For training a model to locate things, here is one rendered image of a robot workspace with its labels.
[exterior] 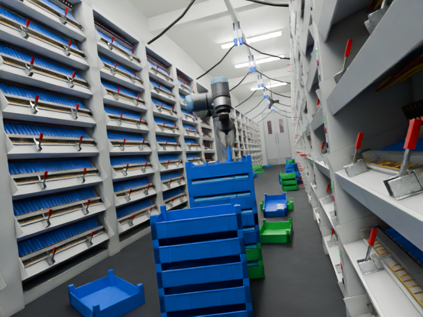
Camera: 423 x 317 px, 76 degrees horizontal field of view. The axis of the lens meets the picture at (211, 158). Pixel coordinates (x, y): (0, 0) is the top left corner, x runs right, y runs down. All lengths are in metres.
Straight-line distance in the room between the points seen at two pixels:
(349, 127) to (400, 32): 0.51
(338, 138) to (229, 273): 0.54
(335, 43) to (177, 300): 0.91
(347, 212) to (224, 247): 0.39
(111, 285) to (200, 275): 0.66
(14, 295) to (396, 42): 1.54
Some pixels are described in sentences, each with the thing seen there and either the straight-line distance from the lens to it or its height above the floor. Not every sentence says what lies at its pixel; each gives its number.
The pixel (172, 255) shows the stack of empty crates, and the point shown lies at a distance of 0.95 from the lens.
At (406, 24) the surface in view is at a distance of 0.32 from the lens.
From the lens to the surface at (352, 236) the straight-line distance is 0.84.
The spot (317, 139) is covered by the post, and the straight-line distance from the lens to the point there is 1.51.
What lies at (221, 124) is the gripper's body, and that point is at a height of 0.72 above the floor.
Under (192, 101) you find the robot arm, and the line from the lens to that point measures 1.46.
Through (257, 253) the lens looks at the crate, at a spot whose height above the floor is 0.11.
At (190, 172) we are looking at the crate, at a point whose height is 0.51.
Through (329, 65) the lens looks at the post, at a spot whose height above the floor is 0.78.
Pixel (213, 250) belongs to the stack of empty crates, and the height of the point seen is 0.26.
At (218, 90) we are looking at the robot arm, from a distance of 1.35.
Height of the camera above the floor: 0.56
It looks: level
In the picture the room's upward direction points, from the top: 7 degrees counter-clockwise
